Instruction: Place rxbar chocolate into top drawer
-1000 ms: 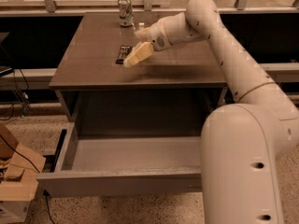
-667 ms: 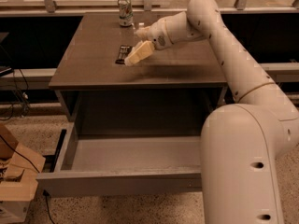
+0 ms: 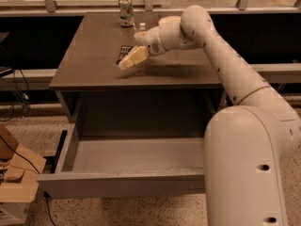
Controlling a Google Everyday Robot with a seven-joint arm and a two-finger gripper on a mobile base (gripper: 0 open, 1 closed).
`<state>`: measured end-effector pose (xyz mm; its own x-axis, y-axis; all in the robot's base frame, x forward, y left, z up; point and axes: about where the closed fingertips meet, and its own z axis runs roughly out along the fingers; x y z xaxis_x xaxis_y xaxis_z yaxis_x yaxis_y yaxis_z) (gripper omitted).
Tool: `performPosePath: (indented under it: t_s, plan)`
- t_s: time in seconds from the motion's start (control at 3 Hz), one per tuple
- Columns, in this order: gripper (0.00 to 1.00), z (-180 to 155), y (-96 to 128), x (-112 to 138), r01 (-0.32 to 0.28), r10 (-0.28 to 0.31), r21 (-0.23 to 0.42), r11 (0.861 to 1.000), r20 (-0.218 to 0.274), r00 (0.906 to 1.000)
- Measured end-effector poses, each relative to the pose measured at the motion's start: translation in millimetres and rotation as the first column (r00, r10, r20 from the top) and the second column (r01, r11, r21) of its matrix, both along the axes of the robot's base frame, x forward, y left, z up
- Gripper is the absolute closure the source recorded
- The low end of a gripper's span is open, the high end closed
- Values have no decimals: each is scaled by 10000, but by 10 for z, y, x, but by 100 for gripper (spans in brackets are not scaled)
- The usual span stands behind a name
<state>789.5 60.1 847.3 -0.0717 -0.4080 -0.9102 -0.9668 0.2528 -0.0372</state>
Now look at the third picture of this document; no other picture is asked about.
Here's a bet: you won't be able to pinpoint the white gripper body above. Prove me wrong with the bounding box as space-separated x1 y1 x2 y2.
142 26 166 56

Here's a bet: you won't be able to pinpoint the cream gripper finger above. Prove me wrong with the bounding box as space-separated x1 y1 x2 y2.
134 32 147 43
119 46 149 70

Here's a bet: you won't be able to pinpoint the dark rxbar chocolate bar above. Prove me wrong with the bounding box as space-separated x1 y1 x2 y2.
117 45 133 63

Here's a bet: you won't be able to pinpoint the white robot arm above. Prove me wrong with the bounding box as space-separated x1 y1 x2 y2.
119 6 301 226

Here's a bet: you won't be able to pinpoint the grey cabinet with glossy top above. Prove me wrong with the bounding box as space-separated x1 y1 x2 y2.
50 13 223 139

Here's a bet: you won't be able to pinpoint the open grey top drawer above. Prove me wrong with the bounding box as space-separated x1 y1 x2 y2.
38 123 205 199

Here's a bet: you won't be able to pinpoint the white bowl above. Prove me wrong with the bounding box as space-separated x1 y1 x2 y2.
158 16 181 26

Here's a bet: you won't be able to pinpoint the green white soda can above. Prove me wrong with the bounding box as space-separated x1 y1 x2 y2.
119 0 135 27

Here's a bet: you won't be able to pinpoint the cardboard boxes stack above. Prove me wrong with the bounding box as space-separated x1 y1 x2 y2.
0 125 46 226

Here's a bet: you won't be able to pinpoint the black cables at left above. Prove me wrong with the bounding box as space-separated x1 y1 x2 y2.
0 44 32 122

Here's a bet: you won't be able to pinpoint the black cable on floor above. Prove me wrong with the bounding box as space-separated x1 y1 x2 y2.
42 191 57 226

